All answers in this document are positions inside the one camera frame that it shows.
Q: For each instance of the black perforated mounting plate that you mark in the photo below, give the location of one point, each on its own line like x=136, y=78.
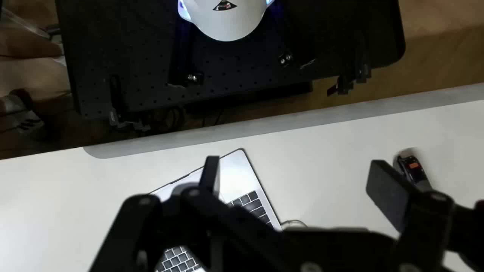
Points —
x=125, y=45

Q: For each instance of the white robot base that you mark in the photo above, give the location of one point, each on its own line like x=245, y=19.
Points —
x=223, y=19

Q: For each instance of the silver laptop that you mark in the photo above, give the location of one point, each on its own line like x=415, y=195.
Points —
x=242, y=173

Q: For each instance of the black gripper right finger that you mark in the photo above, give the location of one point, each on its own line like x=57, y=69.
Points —
x=397, y=193

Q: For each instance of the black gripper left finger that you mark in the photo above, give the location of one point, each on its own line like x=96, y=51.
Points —
x=151, y=231

